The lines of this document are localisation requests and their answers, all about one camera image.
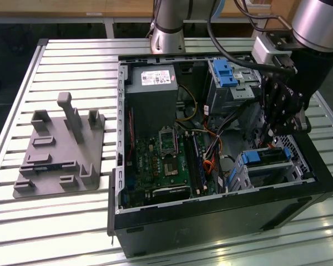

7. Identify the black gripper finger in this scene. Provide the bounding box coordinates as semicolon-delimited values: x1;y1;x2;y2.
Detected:
271;109;311;136
259;76;289;144

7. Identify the red black disk wire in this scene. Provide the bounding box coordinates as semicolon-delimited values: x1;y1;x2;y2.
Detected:
255;132;278;150

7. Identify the metal disk bay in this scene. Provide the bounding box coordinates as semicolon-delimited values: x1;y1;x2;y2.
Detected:
227;102;316;193

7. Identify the black RAM slot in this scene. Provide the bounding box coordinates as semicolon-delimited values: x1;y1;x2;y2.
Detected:
193;132;206;192
183;132;197;195

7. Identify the grey metal drive cage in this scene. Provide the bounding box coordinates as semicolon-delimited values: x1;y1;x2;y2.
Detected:
206;58;269;117

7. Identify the blue plastic drive latch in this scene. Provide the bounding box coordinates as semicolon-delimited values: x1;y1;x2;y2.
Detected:
214;59;238;87

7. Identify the brown wooden cabinet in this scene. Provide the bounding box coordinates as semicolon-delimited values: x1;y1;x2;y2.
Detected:
251;0;297;38

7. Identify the CPU socket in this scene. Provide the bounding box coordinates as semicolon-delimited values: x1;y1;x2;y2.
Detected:
158;126;179;157

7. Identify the square chipset heatsink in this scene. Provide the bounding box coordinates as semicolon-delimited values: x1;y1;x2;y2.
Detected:
162;159;179;177

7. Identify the black power supply unit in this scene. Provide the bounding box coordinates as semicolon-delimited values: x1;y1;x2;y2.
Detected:
124;65;179;139

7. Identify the black open PC case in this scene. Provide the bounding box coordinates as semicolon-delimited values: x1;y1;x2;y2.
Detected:
107;50;333;258

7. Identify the black graphics card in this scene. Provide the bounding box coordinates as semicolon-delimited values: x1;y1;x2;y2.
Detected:
152;185;191;200

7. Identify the green motherboard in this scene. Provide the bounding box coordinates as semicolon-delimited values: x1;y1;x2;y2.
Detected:
124;124;220;207

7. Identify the grey parts rack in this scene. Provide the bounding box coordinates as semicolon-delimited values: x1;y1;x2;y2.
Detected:
12;91;106;200

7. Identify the wooden workbench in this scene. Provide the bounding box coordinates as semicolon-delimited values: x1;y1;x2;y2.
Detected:
0;0;273;38

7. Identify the black wire bundle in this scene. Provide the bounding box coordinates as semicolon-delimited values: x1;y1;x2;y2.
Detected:
205;101;258;158

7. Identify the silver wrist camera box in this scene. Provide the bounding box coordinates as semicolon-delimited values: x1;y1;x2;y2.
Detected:
251;34;280;65

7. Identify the yellow wire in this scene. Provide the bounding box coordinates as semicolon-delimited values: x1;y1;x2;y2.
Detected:
176;84;198;122

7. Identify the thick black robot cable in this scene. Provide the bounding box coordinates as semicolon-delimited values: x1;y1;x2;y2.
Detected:
206;0;295;74

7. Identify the orange coiled wire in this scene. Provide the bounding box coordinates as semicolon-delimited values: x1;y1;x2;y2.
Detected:
203;158;220;178

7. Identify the thin red cable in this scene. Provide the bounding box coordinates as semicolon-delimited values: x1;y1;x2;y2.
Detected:
129;106;135;164

